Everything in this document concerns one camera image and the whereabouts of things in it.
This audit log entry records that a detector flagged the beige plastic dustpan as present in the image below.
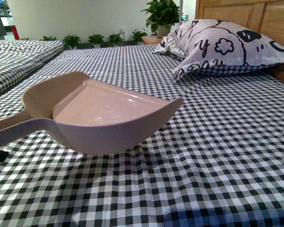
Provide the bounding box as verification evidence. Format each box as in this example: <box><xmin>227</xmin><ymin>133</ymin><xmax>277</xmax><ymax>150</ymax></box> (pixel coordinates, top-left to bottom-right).
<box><xmin>0</xmin><ymin>71</ymin><xmax>183</xmax><ymax>155</ymax></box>

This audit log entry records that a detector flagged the folded checkered quilt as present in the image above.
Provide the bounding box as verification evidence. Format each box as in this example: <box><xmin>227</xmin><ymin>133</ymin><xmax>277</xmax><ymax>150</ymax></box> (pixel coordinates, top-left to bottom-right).
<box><xmin>0</xmin><ymin>40</ymin><xmax>64</xmax><ymax>94</ymax></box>

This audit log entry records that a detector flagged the small potted plant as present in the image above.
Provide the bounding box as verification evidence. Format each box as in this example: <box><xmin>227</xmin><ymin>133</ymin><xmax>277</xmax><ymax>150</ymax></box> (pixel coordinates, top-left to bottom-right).
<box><xmin>132</xmin><ymin>29</ymin><xmax>147</xmax><ymax>44</ymax></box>
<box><xmin>88</xmin><ymin>34</ymin><xmax>104</xmax><ymax>48</ymax></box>
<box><xmin>62</xmin><ymin>34</ymin><xmax>80</xmax><ymax>49</ymax></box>
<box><xmin>107</xmin><ymin>33</ymin><xmax>124</xmax><ymax>46</ymax></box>
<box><xmin>41</xmin><ymin>35</ymin><xmax>57</xmax><ymax>41</ymax></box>

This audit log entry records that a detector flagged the small wooden side table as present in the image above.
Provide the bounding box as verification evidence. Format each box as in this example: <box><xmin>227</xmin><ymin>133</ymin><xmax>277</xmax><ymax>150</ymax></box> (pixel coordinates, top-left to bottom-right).
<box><xmin>142</xmin><ymin>35</ymin><xmax>163</xmax><ymax>45</ymax></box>

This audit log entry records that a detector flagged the large potted green plant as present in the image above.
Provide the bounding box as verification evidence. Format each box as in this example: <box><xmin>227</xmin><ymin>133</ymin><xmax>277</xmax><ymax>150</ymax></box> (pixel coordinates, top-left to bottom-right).
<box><xmin>142</xmin><ymin>0</ymin><xmax>183</xmax><ymax>37</ymax></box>

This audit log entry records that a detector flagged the black white checkered bedsheet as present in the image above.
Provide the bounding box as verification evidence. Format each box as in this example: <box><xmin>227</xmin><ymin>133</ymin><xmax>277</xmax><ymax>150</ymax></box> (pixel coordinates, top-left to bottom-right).
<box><xmin>0</xmin><ymin>45</ymin><xmax>284</xmax><ymax>227</ymax></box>

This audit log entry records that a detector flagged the cartoon print pillow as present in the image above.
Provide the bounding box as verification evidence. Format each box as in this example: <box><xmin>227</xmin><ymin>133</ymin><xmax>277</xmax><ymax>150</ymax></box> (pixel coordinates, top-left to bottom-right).
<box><xmin>154</xmin><ymin>19</ymin><xmax>284</xmax><ymax>80</ymax></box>

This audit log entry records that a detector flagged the wooden headboard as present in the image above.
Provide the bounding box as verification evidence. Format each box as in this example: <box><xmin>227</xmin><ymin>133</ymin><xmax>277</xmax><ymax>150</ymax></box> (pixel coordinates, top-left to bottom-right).
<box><xmin>195</xmin><ymin>0</ymin><xmax>284</xmax><ymax>87</ymax></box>

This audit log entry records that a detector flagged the white wall socket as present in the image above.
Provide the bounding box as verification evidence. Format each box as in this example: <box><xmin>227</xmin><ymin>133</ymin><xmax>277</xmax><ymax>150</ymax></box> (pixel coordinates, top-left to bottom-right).
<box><xmin>120</xmin><ymin>28</ymin><xmax>126</xmax><ymax>34</ymax></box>

